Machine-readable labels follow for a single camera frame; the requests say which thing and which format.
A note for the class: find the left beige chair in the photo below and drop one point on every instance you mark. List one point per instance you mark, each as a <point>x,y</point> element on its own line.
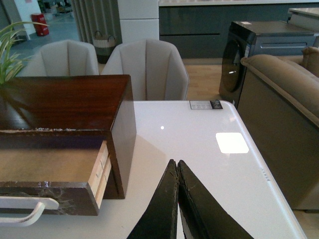
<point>63,58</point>

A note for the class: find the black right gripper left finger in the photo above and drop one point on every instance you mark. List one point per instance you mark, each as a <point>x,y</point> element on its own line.
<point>159,221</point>

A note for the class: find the white drawer handle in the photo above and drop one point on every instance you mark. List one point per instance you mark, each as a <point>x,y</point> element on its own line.
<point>34,205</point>

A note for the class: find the white pillar cabinet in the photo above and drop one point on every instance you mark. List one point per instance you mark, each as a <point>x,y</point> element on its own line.
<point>139,19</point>

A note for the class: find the green spider plant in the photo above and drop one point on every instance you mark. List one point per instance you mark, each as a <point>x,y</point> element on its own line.
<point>10,63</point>

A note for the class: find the woven basket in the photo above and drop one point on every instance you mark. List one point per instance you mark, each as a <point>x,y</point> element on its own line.
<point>104,45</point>

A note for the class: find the grey kitchen counter cabinet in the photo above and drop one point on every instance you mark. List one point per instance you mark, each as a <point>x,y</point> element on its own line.
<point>199,28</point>

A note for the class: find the wooden drawer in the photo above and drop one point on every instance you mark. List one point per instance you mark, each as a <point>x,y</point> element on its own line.
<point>71,170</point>

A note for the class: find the beige chair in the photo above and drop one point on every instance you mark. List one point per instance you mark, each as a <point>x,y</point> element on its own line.
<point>156,69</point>
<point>63,58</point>

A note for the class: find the brown sofa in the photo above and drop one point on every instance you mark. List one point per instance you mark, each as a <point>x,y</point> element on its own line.
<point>279,105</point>

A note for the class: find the black washing machine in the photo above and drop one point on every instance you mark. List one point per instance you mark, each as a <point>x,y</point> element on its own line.
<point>248,38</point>

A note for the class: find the grey curtain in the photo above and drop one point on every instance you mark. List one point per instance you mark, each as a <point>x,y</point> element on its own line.
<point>96,15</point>

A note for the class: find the red box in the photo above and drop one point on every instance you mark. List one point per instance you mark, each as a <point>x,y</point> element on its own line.
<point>40,25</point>

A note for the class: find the table label sticker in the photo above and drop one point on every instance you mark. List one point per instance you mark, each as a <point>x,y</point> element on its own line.
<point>206,105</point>

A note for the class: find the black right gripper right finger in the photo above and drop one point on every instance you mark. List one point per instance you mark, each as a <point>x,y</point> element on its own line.
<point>202,216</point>

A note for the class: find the dark wooden drawer cabinet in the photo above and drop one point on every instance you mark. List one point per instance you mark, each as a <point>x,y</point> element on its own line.
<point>97,106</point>

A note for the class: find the right beige chair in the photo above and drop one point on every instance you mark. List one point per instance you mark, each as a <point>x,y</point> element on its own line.
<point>156,69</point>

